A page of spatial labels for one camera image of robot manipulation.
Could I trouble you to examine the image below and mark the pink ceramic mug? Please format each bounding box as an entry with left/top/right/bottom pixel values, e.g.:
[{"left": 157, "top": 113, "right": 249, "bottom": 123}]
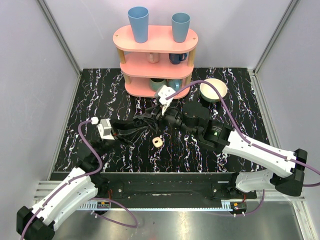
[{"left": 146, "top": 52, "right": 160, "bottom": 64}]

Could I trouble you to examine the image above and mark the cream bowl with dark rim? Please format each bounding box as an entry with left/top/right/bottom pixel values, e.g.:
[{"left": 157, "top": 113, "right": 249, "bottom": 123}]
[{"left": 200, "top": 78, "right": 228, "bottom": 103}]

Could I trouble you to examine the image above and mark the cream earbud charging case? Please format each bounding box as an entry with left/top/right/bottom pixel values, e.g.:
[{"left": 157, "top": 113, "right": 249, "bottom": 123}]
[{"left": 152, "top": 136, "right": 164, "bottom": 148}]

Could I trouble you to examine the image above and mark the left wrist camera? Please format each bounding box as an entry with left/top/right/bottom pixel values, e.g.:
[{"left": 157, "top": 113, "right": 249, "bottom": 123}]
[{"left": 97, "top": 119, "right": 115, "bottom": 140}]

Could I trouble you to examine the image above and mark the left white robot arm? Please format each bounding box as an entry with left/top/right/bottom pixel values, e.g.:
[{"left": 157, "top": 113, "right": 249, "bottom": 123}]
[{"left": 16, "top": 117, "right": 150, "bottom": 240}]

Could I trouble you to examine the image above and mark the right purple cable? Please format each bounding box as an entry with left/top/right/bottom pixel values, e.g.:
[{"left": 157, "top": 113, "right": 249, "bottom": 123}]
[{"left": 166, "top": 80, "right": 320, "bottom": 218}]

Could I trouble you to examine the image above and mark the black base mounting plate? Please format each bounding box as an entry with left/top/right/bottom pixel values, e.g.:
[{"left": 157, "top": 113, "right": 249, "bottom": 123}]
[{"left": 98, "top": 172, "right": 261, "bottom": 209}]

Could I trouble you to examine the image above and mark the light blue butterfly mug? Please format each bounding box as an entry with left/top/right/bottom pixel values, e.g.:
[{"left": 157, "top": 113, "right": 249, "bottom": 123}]
[{"left": 167, "top": 79, "right": 183, "bottom": 92}]

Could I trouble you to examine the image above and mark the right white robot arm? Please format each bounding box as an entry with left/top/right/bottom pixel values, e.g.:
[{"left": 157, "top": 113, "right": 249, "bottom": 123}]
[{"left": 146, "top": 102, "right": 307, "bottom": 199}]

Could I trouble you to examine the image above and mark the green speckled ceramic mug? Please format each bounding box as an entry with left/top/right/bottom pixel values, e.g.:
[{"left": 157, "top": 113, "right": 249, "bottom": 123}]
[{"left": 149, "top": 78, "right": 167, "bottom": 92}]

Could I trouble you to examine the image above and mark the dark blue ceramic mug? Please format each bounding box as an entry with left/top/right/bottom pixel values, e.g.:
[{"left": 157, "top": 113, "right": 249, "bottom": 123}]
[{"left": 169, "top": 53, "right": 188, "bottom": 65}]

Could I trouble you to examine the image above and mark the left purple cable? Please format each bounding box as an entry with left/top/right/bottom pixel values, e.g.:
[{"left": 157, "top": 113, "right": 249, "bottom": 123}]
[{"left": 19, "top": 116, "right": 140, "bottom": 240}]

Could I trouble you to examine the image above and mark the large blue plastic cup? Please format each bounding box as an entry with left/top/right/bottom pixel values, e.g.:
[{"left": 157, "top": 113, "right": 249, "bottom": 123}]
[{"left": 127, "top": 6, "right": 149, "bottom": 44}]

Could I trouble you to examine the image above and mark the small blue plastic cup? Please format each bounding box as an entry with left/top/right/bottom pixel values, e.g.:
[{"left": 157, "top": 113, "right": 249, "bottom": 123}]
[{"left": 171, "top": 12, "right": 190, "bottom": 43}]

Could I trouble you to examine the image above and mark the purple cable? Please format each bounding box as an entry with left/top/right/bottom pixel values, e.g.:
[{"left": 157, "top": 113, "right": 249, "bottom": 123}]
[
  {"left": 166, "top": 80, "right": 320, "bottom": 218},
  {"left": 19, "top": 116, "right": 140, "bottom": 240}
]

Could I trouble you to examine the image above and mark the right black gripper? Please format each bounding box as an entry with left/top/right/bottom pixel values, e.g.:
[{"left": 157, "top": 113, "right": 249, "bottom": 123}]
[{"left": 140, "top": 100, "right": 199, "bottom": 138}]

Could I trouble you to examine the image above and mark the pink three-tier wooden shelf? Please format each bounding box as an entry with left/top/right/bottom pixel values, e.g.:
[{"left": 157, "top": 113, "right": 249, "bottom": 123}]
[{"left": 113, "top": 25, "right": 198, "bottom": 98}]

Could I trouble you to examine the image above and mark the aluminium frame rail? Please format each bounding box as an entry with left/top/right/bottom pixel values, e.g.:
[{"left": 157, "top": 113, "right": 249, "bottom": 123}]
[{"left": 33, "top": 177, "right": 318, "bottom": 240}]

